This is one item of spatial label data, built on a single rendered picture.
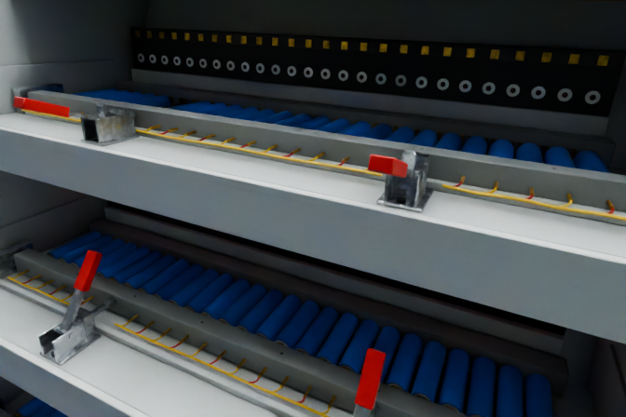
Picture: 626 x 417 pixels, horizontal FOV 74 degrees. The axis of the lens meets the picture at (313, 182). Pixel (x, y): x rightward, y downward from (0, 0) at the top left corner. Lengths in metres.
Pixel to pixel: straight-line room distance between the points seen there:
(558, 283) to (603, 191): 0.07
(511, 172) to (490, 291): 0.08
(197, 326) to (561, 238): 0.29
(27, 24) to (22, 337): 0.33
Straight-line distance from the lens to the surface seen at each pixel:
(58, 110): 0.37
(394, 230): 0.25
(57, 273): 0.52
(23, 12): 0.58
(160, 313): 0.42
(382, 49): 0.43
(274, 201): 0.28
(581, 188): 0.30
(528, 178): 0.29
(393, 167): 0.19
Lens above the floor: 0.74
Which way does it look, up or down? level
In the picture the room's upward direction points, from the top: 11 degrees clockwise
